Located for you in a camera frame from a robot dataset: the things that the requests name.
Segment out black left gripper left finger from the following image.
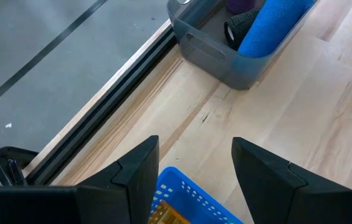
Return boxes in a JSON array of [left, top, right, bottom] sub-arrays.
[[75, 134, 160, 224]]

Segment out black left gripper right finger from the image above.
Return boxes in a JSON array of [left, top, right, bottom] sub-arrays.
[[231, 137, 352, 224]]

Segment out blue bandage roll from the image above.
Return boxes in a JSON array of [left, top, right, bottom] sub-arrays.
[[237, 0, 316, 59]]

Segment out black bandage roll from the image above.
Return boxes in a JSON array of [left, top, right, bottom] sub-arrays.
[[223, 6, 263, 52]]

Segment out purple bandage roll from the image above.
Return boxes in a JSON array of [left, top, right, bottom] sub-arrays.
[[225, 0, 258, 15]]

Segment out blue plastic mesh basket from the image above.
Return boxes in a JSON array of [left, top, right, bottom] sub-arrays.
[[148, 166, 245, 224]]

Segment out grey translucent plastic bin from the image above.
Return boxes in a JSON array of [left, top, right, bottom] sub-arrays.
[[166, 0, 319, 91]]

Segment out black table edge clamp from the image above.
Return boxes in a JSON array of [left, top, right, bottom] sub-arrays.
[[0, 146, 40, 187]]

